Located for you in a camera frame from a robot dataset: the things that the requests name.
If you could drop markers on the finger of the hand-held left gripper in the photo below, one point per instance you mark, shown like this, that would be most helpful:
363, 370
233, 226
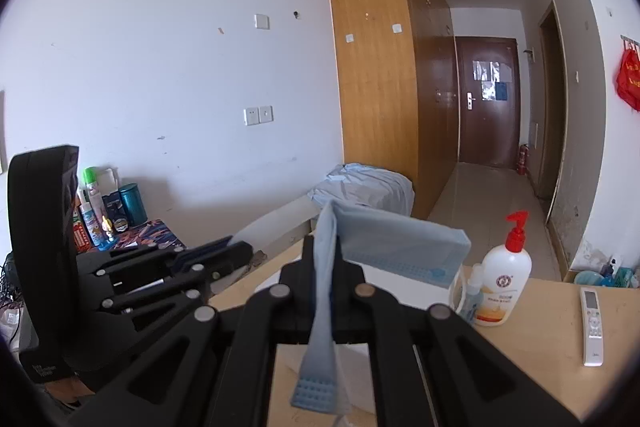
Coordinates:
170, 294
220, 257

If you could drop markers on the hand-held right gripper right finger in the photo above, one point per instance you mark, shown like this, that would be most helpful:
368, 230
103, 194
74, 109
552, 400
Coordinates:
350, 307

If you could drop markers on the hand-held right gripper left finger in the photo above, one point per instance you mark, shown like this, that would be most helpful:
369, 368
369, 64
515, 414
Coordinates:
295, 302

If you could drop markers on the white storage box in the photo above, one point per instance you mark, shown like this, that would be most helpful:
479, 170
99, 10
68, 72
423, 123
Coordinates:
415, 293

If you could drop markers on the blue face mask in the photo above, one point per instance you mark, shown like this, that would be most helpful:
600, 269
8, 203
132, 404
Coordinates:
400, 242

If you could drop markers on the red box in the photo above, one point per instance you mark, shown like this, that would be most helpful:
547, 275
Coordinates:
81, 232

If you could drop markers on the white blue printed bottle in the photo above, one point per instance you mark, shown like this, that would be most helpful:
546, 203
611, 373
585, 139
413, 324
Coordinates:
92, 222

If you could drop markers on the small yellow figurine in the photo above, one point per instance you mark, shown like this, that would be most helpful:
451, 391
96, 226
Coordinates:
107, 229

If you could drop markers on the patterned purple cloth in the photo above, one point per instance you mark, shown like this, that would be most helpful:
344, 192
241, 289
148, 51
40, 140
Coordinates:
155, 232

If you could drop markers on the green cap spray can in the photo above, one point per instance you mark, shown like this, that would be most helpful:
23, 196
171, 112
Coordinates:
92, 184

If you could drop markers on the dark blue box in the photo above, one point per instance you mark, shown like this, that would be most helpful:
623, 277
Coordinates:
114, 207

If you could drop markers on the white carton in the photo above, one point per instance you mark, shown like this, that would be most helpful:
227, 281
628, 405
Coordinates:
109, 179

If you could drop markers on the teal canister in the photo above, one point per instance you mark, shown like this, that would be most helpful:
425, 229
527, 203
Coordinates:
132, 204

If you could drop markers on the light blue quilt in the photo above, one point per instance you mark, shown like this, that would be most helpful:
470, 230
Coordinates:
360, 189

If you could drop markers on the small blue spray bottle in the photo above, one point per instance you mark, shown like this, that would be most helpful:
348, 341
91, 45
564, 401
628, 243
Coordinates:
472, 297

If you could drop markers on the white lotion bottle red pump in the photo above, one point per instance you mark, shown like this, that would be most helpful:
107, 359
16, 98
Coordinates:
502, 277

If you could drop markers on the dark brown entrance door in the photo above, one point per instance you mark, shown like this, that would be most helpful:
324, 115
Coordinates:
482, 132

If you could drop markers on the wooden wardrobe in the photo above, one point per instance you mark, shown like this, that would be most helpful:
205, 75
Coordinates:
375, 82

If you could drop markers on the red fire extinguisher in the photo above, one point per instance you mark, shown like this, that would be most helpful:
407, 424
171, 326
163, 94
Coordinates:
522, 159

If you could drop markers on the teal basin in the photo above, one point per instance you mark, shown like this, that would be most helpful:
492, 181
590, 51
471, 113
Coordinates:
590, 278

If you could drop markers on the white remote control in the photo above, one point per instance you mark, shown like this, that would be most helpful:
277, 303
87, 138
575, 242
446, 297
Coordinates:
592, 332

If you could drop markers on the papers on door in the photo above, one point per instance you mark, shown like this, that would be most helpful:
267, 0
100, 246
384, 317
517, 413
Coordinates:
492, 79

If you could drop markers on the brown side door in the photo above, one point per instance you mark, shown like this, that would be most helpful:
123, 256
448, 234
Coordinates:
552, 107

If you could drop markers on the white double wall outlet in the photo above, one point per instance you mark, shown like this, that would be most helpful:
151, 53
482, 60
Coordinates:
258, 115

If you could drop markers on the white wall switch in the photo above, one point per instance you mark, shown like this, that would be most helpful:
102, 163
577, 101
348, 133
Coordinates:
262, 21

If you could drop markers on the wall hook rack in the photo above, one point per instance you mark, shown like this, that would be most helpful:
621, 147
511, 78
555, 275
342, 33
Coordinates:
631, 41

